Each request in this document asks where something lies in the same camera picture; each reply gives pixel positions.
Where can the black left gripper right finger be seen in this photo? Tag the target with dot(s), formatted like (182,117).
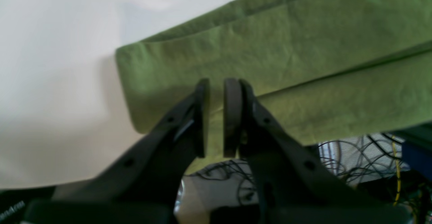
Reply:
(293,186)

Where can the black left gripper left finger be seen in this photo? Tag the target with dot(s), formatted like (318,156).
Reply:
(141,186)

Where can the green T-shirt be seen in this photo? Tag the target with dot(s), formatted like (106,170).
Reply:
(325,69)

